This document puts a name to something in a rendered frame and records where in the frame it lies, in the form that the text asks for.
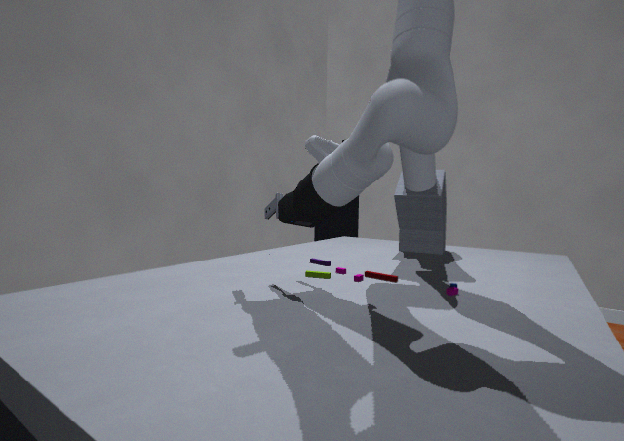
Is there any purple rod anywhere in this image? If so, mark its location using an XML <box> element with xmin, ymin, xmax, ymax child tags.
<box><xmin>310</xmin><ymin>259</ymin><xmax>331</xmax><ymax>266</ymax></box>

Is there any lime green rod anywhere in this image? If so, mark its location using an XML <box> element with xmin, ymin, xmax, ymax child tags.
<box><xmin>305</xmin><ymin>271</ymin><xmax>331</xmax><ymax>279</ymax></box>

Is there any red rod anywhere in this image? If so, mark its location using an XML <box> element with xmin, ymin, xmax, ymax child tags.
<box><xmin>365</xmin><ymin>271</ymin><xmax>398</xmax><ymax>282</ymax></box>

